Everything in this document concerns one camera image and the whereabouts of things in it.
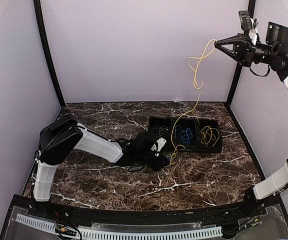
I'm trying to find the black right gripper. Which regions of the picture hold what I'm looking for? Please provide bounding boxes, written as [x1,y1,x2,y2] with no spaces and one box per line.
[216,32,277,67]

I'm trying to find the grey thin cable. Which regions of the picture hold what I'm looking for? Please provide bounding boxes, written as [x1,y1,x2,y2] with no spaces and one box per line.
[150,126,171,138]

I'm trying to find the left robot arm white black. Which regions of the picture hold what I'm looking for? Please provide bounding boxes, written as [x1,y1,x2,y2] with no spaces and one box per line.
[33,114,170,218]

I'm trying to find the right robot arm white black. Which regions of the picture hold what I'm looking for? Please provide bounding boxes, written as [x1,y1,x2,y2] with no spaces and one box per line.
[214,22,288,217]

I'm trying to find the black three-compartment tray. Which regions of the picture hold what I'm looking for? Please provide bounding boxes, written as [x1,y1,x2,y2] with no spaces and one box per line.
[148,116,223,154]

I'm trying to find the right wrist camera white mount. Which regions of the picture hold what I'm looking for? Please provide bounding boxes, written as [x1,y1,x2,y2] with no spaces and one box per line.
[238,10,259,46]

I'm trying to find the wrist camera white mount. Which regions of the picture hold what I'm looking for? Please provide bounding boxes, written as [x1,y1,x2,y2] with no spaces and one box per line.
[151,137,167,157]
[238,10,259,46]

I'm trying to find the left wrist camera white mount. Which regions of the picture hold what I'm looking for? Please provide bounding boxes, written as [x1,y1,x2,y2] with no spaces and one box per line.
[151,137,167,157]

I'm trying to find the right black frame post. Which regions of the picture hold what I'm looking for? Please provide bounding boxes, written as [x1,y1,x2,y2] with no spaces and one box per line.
[226,0,256,107]

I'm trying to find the black frame post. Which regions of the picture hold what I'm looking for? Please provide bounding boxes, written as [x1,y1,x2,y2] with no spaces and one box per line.
[33,0,66,108]
[226,0,256,107]

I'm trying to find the white slotted cable duct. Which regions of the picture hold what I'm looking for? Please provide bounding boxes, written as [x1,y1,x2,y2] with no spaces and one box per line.
[15,214,222,240]

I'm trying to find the black curved front rail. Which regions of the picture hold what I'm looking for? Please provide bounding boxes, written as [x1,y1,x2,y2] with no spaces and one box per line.
[11,195,266,227]

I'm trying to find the left black frame post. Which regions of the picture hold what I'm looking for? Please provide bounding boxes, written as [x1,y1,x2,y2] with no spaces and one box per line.
[33,0,66,108]

